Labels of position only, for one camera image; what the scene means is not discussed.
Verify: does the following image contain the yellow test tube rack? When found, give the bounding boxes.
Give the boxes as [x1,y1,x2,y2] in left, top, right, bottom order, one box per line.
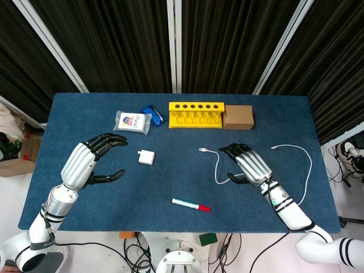
[168,102,226,130]

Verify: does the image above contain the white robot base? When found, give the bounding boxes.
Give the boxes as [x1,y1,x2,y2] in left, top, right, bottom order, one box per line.
[140,231,212,273]

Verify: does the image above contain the black pleated curtain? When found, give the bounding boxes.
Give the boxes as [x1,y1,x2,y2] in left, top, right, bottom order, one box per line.
[181,0,301,94]
[0,0,82,122]
[260,0,364,146]
[30,0,173,93]

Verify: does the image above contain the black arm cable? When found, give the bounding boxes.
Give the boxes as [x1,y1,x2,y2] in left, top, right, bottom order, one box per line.
[39,201,156,273]
[249,176,316,273]

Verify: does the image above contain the grey trouser leg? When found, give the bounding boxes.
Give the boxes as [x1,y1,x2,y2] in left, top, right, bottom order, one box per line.
[45,251,65,273]

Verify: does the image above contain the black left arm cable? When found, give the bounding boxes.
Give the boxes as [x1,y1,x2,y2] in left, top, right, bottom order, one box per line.
[39,201,156,273]

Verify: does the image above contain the white USB cable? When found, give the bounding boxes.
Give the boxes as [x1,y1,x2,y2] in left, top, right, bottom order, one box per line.
[198,144,313,206]

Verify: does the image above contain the black and white sneaker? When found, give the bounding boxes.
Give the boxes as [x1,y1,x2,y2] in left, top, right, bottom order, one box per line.
[336,140,364,179]

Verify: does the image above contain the blue felt table mat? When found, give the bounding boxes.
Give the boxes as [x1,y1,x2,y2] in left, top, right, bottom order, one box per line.
[17,92,341,234]

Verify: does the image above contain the brown cardboard box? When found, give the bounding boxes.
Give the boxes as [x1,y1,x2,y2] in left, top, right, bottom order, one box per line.
[222,105,255,131]

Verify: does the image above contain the white frame post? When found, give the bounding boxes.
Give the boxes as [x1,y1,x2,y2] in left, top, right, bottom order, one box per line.
[166,0,183,94]
[252,0,315,96]
[13,0,90,93]

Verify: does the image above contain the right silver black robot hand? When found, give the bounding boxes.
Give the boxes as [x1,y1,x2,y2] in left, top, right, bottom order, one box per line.
[218,143,274,187]

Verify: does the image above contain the green pad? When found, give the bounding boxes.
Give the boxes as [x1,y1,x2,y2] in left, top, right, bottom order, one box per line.
[199,233,218,247]

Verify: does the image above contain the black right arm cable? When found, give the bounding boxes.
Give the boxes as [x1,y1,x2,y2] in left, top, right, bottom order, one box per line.
[249,176,316,273]

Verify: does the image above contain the white marker with red cap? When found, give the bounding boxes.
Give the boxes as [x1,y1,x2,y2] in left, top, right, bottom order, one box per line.
[171,198,212,213]

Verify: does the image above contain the white tissue packet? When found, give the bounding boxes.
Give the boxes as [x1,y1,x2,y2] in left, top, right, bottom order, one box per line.
[113,110,152,135]

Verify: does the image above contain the white charger block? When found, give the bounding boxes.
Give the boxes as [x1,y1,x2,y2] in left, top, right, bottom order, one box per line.
[138,150,156,166]

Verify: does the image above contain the cream knitted cloth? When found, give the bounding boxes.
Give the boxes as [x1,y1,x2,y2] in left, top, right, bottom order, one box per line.
[0,101,27,140]

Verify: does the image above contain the blue snack wrapper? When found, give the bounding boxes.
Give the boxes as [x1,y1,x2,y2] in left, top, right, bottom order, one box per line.
[141,105,168,127]

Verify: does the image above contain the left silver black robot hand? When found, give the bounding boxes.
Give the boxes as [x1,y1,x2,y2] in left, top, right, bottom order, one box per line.
[60,133,128,191]

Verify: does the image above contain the tangled black floor cables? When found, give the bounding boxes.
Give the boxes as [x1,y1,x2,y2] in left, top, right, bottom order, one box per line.
[123,232,156,273]

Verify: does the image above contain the open cardboard carton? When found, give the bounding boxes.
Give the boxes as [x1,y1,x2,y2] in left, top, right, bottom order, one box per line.
[0,134,44,178]

